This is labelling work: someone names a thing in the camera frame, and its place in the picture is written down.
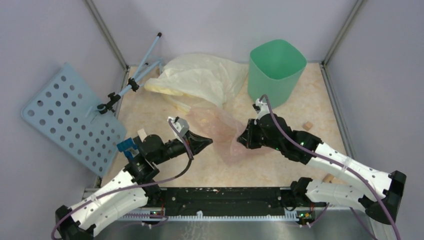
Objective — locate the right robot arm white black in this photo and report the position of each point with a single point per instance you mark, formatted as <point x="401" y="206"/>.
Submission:
<point x="376" y="193"/>

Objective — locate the small wooden cube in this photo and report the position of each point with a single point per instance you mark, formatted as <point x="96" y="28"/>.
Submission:
<point x="308" y="126"/>

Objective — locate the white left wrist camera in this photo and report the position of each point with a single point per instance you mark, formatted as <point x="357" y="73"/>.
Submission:
<point x="179" y="126"/>

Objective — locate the green plastic trash bin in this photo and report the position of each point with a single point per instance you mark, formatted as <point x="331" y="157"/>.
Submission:
<point x="274" y="69"/>

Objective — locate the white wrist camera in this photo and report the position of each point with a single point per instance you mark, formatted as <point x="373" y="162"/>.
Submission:
<point x="179" y="126"/>
<point x="262" y="108"/>

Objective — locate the light blue perforated board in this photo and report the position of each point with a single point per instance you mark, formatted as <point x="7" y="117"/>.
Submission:
<point x="65" y="111"/>

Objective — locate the light blue tripod stand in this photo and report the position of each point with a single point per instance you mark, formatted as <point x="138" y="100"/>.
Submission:
<point x="148" y="63"/>

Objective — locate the white toothed cable rail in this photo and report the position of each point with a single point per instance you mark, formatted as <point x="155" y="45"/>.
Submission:
<point x="144" y="216"/>

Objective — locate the pink translucent trash bag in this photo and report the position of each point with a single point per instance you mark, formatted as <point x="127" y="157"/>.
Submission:
<point x="220" y="126"/>

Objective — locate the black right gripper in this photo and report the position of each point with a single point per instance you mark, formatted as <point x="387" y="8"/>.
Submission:
<point x="247" y="138"/>

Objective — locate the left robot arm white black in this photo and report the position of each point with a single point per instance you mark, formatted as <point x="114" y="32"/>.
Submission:
<point x="133" y="187"/>

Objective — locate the blue block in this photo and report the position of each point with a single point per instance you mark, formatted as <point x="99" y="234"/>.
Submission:
<point x="128" y="148"/>

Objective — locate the pale wooden block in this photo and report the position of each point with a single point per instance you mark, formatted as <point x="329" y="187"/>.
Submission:
<point x="142" y="134"/>

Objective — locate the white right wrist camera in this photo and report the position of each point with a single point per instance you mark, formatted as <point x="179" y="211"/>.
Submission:
<point x="262" y="108"/>

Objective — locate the wooden cylinder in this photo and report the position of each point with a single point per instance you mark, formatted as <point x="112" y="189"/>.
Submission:
<point x="328" y="178"/>

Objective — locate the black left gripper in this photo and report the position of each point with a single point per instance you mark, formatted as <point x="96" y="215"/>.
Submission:
<point x="198" y="143"/>

